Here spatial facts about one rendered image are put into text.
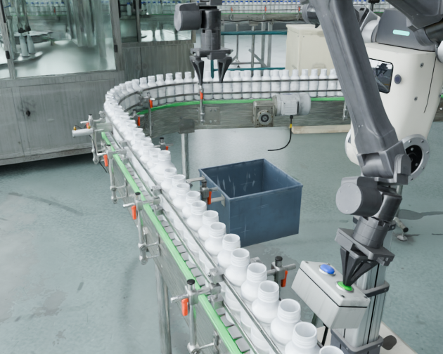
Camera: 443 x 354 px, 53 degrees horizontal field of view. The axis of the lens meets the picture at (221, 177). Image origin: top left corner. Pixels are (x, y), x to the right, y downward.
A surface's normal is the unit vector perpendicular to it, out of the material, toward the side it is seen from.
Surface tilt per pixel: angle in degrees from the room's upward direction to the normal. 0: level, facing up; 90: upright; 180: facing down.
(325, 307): 70
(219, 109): 90
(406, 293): 0
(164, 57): 90
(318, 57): 90
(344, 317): 90
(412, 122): 101
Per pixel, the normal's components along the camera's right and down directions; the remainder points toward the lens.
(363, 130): -0.75, 0.40
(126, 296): 0.00, -0.91
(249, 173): 0.40, 0.37
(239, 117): 0.10, 0.40
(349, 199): -0.82, -0.13
